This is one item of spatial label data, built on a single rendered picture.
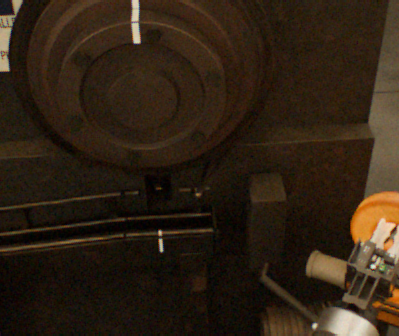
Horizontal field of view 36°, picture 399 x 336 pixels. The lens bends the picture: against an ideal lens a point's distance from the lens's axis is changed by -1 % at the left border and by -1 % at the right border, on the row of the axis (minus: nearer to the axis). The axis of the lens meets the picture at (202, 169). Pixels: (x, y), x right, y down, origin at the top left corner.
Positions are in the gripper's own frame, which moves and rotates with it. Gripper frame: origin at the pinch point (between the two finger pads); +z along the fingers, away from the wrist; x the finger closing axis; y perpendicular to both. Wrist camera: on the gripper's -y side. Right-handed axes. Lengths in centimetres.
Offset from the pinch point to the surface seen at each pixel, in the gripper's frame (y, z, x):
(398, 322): -29.3, -4.0, -3.6
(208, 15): 31.2, 6.8, 35.4
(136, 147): 13.2, -10.6, 44.0
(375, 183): -121, 89, 33
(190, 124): 15.1, -3.6, 36.4
